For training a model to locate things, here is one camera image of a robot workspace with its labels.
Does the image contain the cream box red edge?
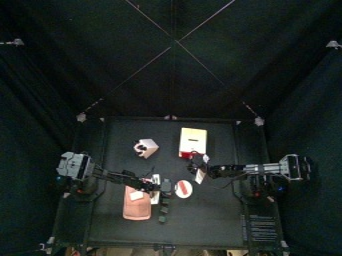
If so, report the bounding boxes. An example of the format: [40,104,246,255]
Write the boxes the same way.
[177,127,208,160]

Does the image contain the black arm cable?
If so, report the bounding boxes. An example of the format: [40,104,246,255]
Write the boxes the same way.
[220,171,251,190]

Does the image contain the white round plate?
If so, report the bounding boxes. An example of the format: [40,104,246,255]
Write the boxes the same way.
[173,179,193,199]

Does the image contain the pink rectangular tray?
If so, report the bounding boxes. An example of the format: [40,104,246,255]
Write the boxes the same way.
[121,185,152,221]

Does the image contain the white cube box pink marks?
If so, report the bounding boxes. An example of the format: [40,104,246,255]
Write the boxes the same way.
[132,138,160,160]

